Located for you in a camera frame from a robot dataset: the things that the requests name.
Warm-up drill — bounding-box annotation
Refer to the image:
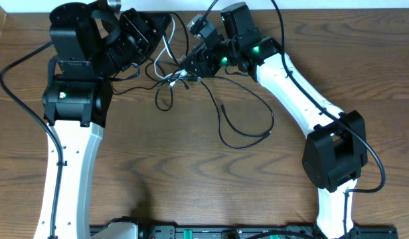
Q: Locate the white usb cable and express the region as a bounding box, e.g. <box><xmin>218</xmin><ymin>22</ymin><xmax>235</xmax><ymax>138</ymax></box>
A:
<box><xmin>153</xmin><ymin>25</ymin><xmax>189</xmax><ymax>88</ymax></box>

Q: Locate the long black usb cable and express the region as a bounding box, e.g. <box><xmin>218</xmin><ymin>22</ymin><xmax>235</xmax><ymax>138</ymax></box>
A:
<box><xmin>167</xmin><ymin>11</ymin><xmax>276</xmax><ymax>151</ymax></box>

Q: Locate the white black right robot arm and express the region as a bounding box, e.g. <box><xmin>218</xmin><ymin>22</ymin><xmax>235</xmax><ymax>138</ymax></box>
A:
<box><xmin>182</xmin><ymin>2</ymin><xmax>368</xmax><ymax>238</ymax></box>

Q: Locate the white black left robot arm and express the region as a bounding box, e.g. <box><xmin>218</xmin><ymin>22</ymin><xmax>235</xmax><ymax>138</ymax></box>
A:
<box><xmin>35</xmin><ymin>1</ymin><xmax>171</xmax><ymax>238</ymax></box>

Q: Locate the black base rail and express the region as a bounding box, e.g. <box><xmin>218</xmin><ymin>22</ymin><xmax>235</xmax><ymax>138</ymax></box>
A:
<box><xmin>90</xmin><ymin>225</ymin><xmax>400</xmax><ymax>239</ymax></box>

